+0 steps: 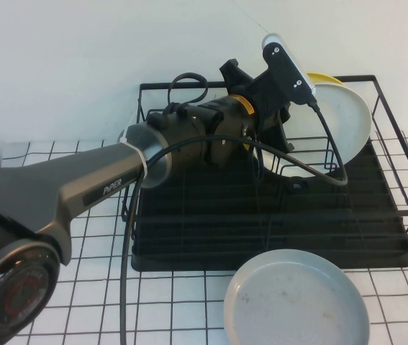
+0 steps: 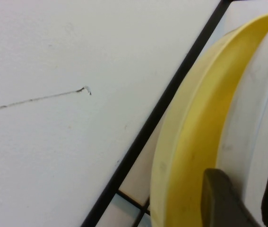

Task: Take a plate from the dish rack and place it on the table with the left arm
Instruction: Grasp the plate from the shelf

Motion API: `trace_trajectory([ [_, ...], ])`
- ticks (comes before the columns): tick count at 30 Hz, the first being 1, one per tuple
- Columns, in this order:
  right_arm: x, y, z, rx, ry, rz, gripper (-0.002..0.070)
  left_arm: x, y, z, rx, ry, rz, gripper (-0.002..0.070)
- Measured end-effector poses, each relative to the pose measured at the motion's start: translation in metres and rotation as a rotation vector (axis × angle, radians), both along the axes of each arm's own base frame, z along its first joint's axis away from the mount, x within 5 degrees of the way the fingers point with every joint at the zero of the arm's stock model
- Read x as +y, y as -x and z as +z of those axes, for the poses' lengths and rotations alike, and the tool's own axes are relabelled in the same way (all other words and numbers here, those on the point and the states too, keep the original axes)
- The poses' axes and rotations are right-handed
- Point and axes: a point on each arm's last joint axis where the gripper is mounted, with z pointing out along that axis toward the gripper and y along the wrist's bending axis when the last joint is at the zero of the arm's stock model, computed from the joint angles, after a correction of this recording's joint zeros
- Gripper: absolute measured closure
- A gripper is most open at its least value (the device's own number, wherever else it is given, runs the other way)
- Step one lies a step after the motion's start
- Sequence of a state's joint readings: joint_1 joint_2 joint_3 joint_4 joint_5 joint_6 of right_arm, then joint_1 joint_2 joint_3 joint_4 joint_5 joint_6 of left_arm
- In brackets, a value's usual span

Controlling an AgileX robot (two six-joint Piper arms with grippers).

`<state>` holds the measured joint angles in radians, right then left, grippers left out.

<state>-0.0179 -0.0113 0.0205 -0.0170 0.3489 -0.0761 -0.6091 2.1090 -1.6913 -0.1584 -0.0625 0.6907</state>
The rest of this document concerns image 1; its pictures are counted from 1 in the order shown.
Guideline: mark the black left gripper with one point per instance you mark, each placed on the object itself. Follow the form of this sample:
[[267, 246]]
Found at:
[[265, 100]]

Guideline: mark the white plate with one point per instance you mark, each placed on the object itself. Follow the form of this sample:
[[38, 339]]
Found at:
[[347, 118]]

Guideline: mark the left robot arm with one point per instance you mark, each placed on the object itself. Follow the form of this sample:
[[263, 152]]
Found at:
[[45, 187]]

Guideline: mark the yellow plate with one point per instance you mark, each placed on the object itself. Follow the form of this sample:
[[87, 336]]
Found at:
[[324, 77]]

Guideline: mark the grey-blue plate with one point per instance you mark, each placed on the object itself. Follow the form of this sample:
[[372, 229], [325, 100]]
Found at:
[[297, 305]]

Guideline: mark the white zip tie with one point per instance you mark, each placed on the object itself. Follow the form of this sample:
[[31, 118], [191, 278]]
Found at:
[[139, 158]]

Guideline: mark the white black-grid tablecloth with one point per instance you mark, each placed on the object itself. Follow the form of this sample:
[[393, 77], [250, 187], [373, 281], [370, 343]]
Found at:
[[92, 287]]

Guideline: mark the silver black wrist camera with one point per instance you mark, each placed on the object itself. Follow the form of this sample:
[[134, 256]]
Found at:
[[286, 68]]

